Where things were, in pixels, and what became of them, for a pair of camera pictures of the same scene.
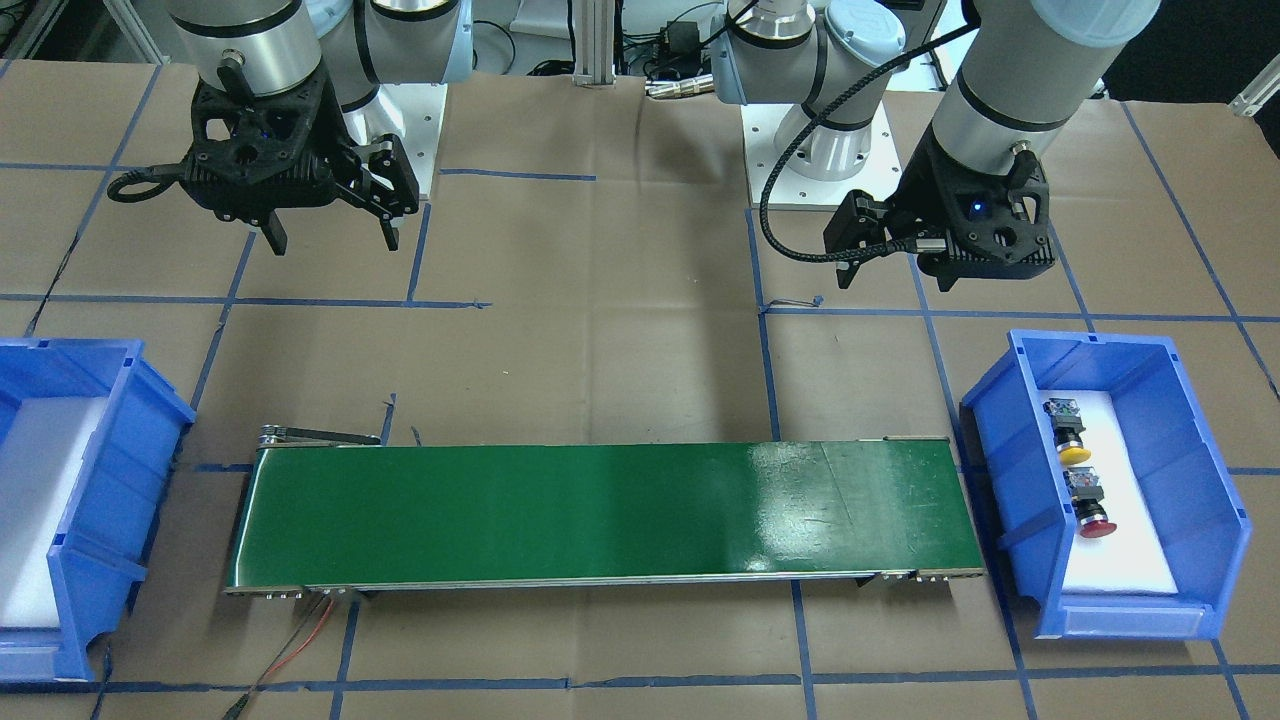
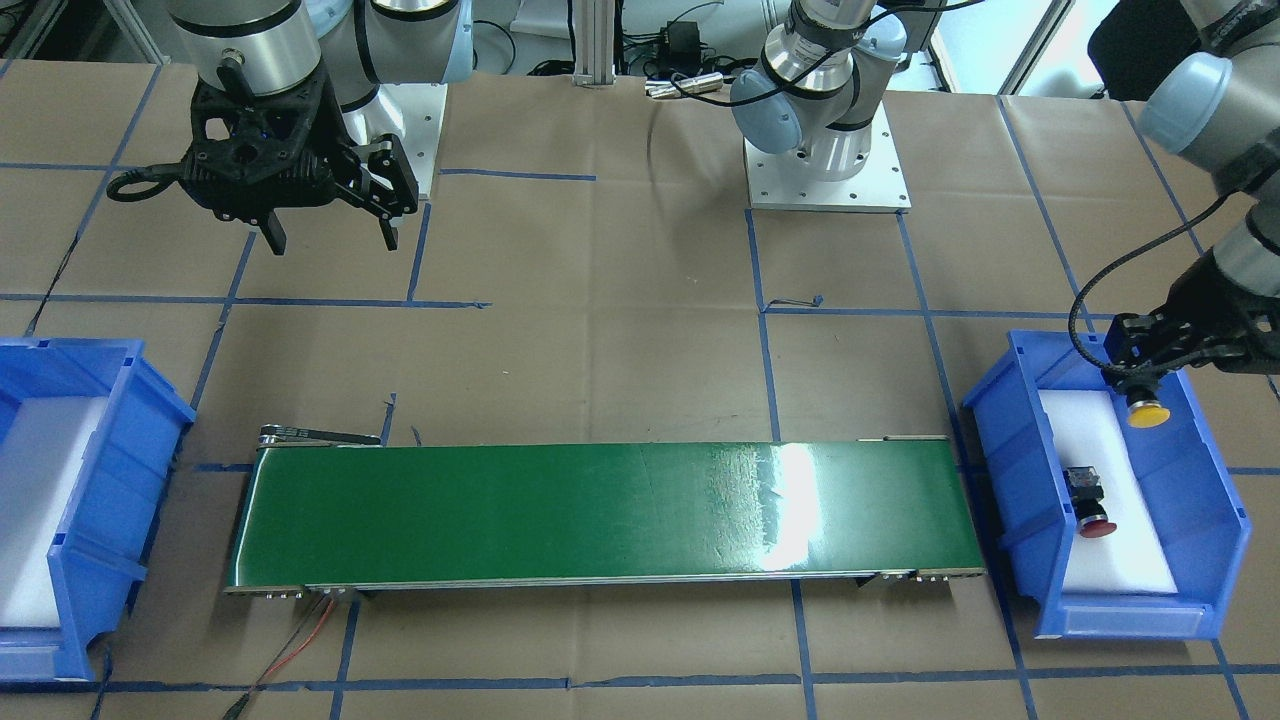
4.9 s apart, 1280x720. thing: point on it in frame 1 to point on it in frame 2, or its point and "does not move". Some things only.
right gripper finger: (391, 234) does not move
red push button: (1087, 496) does not move
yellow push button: (1067, 429) to (1144, 408)
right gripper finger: (275, 233) does not move
